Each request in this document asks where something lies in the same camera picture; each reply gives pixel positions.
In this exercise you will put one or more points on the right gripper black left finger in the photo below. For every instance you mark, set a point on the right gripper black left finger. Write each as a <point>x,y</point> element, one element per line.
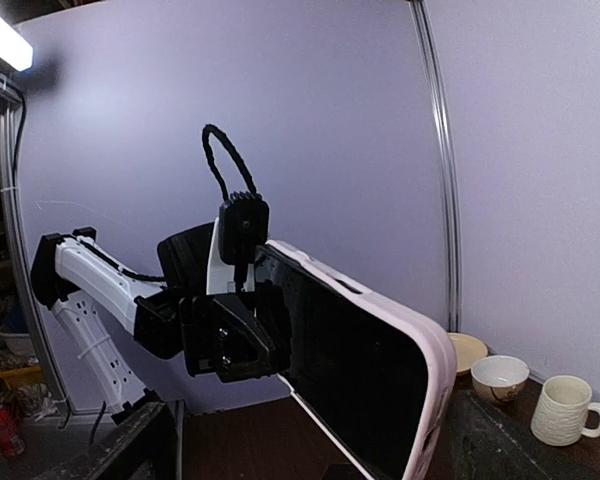
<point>149,437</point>

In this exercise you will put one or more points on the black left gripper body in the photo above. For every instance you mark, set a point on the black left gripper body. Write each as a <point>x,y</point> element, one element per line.
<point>237,336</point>

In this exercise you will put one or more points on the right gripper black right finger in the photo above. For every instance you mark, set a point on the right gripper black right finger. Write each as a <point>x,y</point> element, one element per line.
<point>487,444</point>

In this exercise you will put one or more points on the phone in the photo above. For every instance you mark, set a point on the phone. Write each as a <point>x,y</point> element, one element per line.
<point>373,374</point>

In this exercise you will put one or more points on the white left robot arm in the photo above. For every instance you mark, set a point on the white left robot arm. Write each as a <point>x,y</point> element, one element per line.
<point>77,281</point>

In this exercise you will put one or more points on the white ceramic bowl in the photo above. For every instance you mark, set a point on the white ceramic bowl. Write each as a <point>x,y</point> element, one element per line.
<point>498,379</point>

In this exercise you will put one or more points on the white ceramic mug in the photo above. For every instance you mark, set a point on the white ceramic mug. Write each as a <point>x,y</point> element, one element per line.
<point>565,412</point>

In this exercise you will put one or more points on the beige ceramic plate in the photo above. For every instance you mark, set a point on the beige ceramic plate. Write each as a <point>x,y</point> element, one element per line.
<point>469,350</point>

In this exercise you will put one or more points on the yellow storage bin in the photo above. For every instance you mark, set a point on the yellow storage bin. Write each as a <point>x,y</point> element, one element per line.
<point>18,377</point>

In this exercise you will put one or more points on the red soda can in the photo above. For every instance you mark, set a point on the red soda can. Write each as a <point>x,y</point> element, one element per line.
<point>11,444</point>

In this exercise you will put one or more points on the white ceiling light bar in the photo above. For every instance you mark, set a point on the white ceiling light bar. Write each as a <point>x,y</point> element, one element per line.
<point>14,49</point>

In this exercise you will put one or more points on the left aluminium frame post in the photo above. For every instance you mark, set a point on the left aluminium frame post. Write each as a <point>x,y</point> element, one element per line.
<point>450,199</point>

